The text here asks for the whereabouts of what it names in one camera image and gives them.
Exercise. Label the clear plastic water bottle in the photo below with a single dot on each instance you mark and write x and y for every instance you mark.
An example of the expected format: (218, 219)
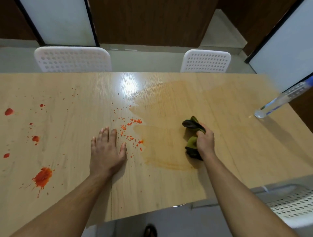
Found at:
(281, 100)

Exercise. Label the person's left middle finger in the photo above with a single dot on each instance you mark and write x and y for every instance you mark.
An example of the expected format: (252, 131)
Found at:
(105, 137)

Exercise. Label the person's right fingers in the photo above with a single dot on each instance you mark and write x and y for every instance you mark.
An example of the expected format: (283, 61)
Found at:
(201, 136)

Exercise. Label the green and black cleaning cloth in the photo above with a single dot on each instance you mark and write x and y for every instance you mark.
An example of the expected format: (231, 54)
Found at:
(192, 127)

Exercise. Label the white panel with black frame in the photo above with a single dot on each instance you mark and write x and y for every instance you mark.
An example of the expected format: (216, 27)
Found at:
(58, 22)
(286, 46)

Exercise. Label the white perforated plastic chair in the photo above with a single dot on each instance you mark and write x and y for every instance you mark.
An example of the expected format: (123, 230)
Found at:
(291, 204)
(206, 61)
(72, 59)

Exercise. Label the person's left thumb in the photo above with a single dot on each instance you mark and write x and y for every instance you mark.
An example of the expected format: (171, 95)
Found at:
(122, 150)

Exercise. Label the person's left forearm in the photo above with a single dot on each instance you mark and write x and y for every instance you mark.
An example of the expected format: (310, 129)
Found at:
(63, 210)

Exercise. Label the person's right hand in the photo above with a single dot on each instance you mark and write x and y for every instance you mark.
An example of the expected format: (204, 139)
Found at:
(206, 144)

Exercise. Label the person's left hand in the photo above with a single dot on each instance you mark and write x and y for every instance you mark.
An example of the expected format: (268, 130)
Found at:
(105, 158)

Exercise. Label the scatter of orange crumbs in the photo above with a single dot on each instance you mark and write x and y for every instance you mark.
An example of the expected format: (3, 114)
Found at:
(129, 127)

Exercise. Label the red sauce blob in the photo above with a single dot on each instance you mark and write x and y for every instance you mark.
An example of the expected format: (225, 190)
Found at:
(9, 111)
(35, 138)
(6, 155)

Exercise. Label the large red sauce splatter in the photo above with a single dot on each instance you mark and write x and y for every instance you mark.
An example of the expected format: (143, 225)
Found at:
(43, 177)

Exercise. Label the person's left little finger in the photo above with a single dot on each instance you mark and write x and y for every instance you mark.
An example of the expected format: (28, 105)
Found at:
(93, 145)

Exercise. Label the person's black sandal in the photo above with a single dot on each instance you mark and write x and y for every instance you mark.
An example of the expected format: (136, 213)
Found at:
(150, 231)

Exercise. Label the person's right forearm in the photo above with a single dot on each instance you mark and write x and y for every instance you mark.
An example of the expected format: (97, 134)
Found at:
(242, 200)

